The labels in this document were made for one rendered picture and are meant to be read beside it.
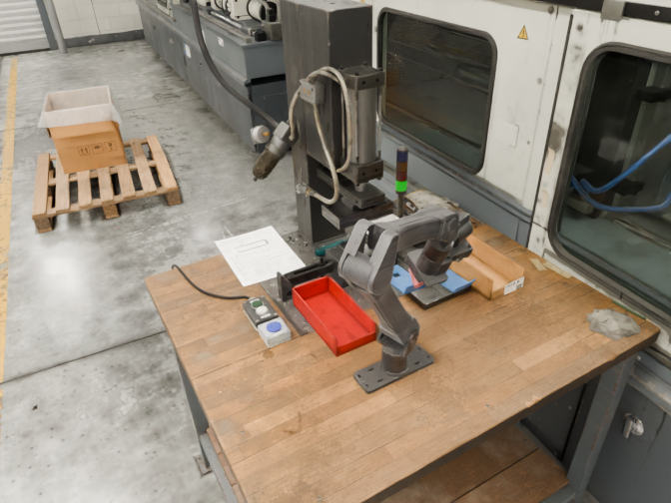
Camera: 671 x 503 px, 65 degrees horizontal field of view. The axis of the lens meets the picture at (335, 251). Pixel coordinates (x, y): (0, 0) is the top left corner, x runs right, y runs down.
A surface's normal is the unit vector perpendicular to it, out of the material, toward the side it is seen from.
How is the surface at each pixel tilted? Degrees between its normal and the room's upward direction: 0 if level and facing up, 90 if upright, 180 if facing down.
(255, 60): 90
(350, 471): 0
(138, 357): 0
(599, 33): 90
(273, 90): 90
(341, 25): 90
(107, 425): 0
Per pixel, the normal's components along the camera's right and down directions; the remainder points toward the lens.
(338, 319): -0.04, -0.84
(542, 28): -0.89, 0.27
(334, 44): 0.50, 0.46
